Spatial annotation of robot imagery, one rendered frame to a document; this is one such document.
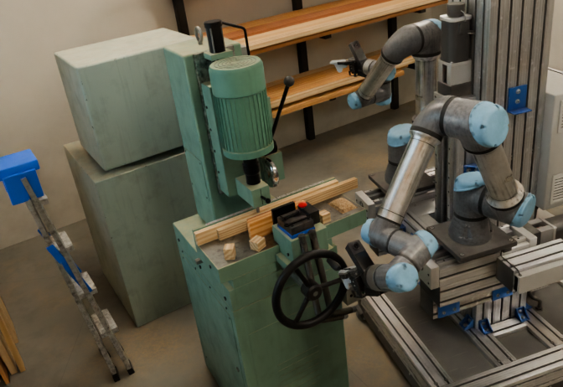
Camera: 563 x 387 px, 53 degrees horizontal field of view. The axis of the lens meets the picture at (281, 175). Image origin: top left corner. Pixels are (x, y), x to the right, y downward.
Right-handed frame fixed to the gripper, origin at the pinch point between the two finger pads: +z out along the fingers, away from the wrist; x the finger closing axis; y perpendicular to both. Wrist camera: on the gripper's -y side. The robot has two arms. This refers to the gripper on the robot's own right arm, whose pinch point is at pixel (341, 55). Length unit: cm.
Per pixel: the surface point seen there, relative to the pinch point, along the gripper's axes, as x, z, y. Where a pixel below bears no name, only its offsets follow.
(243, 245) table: -100, -67, 20
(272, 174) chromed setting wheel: -75, -52, 10
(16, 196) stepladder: -158, 3, -2
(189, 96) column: -92, -40, -27
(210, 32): -80, -47, -47
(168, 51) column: -89, -26, -40
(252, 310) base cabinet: -107, -75, 41
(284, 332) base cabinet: -98, -75, 58
